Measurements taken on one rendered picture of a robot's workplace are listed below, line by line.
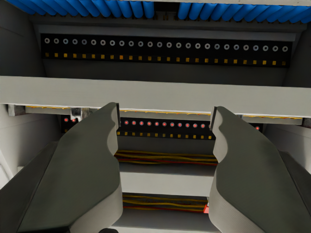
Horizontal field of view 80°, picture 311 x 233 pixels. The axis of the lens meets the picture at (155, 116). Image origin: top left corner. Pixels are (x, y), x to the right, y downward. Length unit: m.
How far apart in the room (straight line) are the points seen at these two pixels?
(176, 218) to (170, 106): 0.44
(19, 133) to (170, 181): 0.34
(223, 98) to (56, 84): 0.27
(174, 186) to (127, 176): 0.10
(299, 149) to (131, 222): 0.48
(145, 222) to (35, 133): 0.40
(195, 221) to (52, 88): 0.54
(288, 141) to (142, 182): 0.35
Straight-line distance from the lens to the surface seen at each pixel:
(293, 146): 0.53
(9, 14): 0.50
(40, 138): 0.56
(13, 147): 0.49
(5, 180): 0.52
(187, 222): 0.66
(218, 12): 0.38
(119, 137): 0.59
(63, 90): 0.34
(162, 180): 0.42
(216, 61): 0.44
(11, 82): 0.38
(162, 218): 0.66
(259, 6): 0.38
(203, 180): 0.43
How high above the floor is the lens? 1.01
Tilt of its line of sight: 29 degrees up
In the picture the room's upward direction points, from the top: 178 degrees counter-clockwise
